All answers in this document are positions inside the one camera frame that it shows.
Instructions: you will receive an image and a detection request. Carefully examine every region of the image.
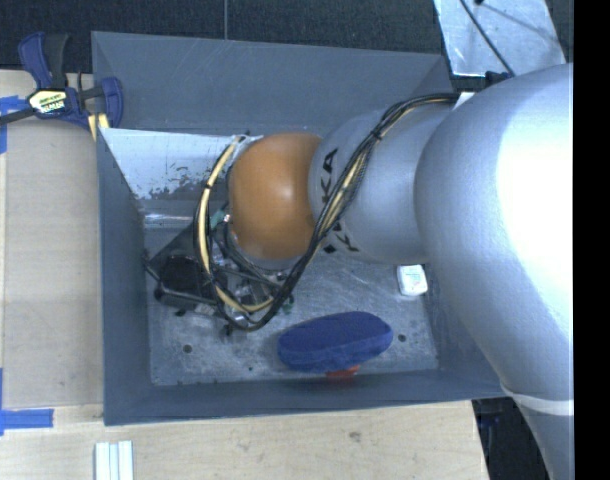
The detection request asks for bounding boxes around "grey metal bin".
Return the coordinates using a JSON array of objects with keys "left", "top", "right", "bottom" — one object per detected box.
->
[{"left": 89, "top": 30, "right": 507, "bottom": 427}]

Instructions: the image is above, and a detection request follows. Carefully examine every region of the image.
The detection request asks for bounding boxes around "small white box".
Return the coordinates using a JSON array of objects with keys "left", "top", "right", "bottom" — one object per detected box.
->
[{"left": 396, "top": 263, "right": 430, "bottom": 298}]

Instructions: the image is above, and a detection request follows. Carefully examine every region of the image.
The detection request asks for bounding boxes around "blue oval case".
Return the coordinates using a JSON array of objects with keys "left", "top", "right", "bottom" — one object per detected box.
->
[{"left": 276, "top": 310, "right": 395, "bottom": 375}]

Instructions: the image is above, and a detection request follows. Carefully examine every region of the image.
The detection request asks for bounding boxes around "black cylinder on white bracket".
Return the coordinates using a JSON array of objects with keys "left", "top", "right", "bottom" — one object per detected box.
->
[{"left": 143, "top": 252, "right": 209, "bottom": 300}]

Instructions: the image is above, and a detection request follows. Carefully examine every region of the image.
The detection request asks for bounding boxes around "pale wood board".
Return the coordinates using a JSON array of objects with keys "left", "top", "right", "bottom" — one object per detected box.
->
[{"left": 2, "top": 116, "right": 106, "bottom": 410}]

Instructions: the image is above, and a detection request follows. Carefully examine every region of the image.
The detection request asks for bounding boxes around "small orange-red object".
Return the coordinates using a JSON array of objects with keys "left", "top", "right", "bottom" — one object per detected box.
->
[{"left": 325, "top": 364, "right": 362, "bottom": 380}]

